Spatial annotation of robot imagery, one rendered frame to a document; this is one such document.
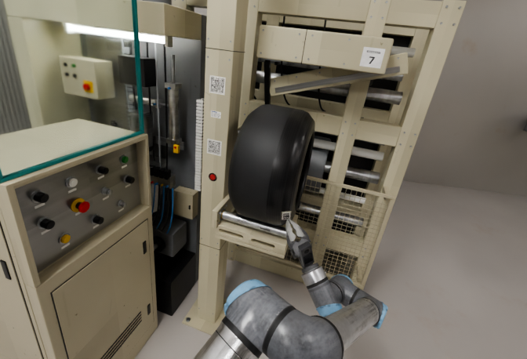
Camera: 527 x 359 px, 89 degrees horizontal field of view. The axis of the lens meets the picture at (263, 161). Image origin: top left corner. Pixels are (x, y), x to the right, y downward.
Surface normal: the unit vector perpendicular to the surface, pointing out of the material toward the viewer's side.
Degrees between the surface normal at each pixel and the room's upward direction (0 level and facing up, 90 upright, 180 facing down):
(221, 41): 90
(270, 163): 67
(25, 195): 90
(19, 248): 90
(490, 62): 90
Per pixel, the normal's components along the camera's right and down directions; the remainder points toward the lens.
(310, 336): 0.29, -0.61
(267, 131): -0.11, -0.47
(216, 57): -0.29, 0.34
